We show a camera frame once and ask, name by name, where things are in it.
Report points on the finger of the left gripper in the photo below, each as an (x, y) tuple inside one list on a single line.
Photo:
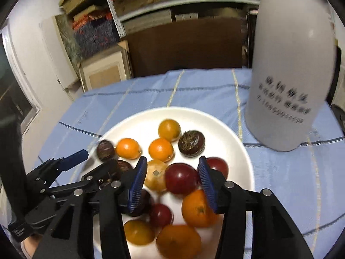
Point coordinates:
[(45, 174), (98, 177)]

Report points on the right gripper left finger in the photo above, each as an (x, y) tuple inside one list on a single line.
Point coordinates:
[(119, 197)]

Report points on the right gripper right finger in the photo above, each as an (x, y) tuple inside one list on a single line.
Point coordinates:
[(230, 200)]

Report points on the dark brown chestnut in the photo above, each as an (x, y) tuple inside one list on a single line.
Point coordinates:
[(105, 150), (121, 167), (144, 206), (191, 143)]

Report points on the orange mandarin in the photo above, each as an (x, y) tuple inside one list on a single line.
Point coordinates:
[(197, 212), (128, 148)]

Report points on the pale peeled fruit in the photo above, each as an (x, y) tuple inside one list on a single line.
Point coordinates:
[(155, 177)]

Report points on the dark red plum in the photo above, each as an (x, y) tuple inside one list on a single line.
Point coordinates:
[(218, 164), (181, 179)]

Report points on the small orange kumquat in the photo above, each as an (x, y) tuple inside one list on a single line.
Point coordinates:
[(161, 149)]

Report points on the yellow-orange kumquat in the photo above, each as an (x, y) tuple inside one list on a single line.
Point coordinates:
[(169, 129)]

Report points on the small red cherry tomato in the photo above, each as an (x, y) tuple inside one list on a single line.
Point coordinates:
[(160, 215)]

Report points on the left hand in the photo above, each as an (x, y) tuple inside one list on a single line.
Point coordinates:
[(30, 245)]

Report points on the white round plate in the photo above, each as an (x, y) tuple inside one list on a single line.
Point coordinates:
[(221, 142)]

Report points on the blue checked tablecloth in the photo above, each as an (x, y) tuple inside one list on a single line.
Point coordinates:
[(308, 181)]

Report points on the light wooden framed panel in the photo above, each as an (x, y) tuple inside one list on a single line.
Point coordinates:
[(107, 67)]

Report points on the white thermos jug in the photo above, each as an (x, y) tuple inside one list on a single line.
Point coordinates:
[(293, 65)]

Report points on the dark brown wooden board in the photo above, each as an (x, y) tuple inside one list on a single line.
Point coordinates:
[(197, 43)]

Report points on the white metal shelf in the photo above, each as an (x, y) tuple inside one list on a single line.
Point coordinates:
[(175, 2)]

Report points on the window with white frame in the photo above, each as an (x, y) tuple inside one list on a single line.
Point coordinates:
[(17, 98)]

